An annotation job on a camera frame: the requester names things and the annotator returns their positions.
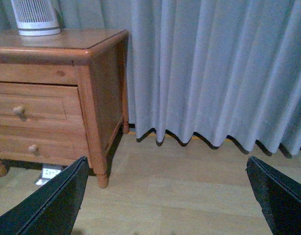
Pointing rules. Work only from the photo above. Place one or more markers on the wooden drawer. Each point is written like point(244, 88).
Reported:
point(47, 107)
point(41, 146)

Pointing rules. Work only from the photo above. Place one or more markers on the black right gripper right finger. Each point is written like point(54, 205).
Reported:
point(278, 195)

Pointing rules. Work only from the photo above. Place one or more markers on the grey curtain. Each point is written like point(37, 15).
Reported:
point(218, 68)

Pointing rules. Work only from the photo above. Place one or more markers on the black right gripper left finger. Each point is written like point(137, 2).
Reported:
point(53, 208)

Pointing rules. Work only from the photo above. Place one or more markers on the wooden nightstand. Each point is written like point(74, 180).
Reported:
point(94, 61)

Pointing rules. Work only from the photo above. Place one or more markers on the white power strip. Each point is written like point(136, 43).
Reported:
point(48, 172)

